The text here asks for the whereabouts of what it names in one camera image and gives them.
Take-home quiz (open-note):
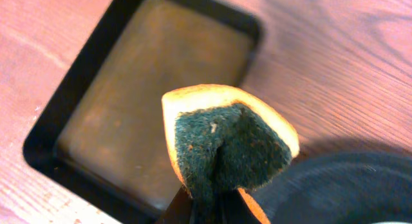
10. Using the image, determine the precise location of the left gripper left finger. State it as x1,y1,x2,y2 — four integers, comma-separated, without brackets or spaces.
155,187,192,224

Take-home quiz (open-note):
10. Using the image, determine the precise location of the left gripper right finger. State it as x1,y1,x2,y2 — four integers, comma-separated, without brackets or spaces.
221,191,260,224

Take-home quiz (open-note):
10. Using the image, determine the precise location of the orange green scrub sponge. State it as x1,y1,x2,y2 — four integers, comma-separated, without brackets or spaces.
162,84,300,223

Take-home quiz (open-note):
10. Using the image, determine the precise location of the black rectangular water tray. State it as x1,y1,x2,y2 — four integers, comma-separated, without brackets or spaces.
23,0,262,223

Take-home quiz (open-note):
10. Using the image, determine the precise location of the round black serving tray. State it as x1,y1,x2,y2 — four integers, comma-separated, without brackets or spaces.
252,153,411,224

